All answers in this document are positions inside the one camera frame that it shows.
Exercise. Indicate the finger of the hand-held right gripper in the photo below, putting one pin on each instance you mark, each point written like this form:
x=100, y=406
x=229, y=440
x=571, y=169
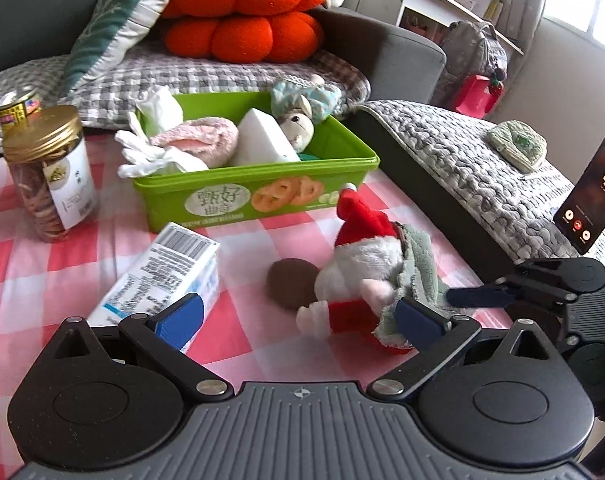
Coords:
x=477, y=295

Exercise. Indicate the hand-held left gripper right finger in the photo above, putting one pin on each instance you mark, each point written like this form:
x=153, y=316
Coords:
x=420, y=322

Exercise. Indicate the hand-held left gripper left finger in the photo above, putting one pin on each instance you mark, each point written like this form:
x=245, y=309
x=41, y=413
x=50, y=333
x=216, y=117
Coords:
x=182, y=319

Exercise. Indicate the grey-green towel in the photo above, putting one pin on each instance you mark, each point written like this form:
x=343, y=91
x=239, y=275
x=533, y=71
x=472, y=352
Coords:
x=422, y=265

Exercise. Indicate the plush toy with red hat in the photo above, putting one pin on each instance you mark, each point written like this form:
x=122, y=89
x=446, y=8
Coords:
x=362, y=260

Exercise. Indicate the green plastic box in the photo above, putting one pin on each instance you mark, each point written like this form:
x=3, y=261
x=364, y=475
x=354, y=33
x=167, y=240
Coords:
x=222, y=205

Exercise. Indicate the white glove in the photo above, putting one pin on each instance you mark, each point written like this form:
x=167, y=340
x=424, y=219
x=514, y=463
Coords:
x=142, y=152

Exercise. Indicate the pink fluffy slipper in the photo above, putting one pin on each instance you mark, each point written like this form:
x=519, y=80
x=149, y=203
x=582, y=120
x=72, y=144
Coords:
x=202, y=137

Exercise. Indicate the white soft block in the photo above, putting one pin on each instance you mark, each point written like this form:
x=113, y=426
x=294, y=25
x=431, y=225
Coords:
x=262, y=140

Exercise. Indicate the dark green round plush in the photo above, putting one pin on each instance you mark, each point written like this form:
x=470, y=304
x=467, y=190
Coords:
x=308, y=157

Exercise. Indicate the white tissue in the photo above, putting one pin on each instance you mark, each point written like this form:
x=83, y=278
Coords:
x=157, y=107

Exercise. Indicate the rabbit doll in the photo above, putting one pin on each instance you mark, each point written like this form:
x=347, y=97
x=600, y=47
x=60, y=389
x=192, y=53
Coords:
x=297, y=122

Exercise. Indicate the blue and white milk carton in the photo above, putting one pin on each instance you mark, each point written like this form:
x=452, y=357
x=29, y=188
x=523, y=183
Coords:
x=152, y=275

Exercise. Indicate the black smartphone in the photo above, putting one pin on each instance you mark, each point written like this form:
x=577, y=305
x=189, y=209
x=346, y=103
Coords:
x=589, y=195

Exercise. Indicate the dark ottoman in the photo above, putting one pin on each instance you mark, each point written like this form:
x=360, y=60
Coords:
x=422, y=200

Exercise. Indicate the brown round plush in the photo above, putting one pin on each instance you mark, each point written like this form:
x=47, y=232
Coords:
x=290, y=282

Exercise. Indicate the white pen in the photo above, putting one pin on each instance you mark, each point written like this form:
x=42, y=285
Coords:
x=534, y=178

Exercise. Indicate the pink checked tablecloth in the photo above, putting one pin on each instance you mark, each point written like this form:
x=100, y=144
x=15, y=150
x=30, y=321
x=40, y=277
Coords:
x=57, y=285

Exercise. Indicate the grey quilted blanket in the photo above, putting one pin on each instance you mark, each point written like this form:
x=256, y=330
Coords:
x=457, y=160

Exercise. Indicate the green quilted pouch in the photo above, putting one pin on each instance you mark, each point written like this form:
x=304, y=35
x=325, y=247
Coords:
x=517, y=145

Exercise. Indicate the clear jar with gold lid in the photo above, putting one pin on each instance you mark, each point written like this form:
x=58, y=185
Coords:
x=42, y=180

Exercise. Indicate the red bag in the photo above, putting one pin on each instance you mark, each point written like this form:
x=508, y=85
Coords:
x=475, y=97

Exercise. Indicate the strawberry charm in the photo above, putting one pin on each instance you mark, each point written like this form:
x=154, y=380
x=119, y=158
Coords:
x=496, y=86

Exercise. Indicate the grey backpack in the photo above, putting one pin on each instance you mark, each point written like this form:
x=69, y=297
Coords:
x=472, y=55

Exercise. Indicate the grey checked sofa cover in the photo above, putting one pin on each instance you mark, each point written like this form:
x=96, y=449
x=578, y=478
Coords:
x=262, y=77

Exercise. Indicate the grey sofa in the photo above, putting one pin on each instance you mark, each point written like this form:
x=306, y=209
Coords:
x=382, y=50

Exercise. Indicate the small tin can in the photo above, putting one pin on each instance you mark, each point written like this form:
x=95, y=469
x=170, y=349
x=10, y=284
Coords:
x=17, y=110

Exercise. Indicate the white desk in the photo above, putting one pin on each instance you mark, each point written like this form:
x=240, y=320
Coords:
x=417, y=0

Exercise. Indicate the green and white pillow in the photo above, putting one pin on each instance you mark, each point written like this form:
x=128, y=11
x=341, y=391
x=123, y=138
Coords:
x=117, y=25

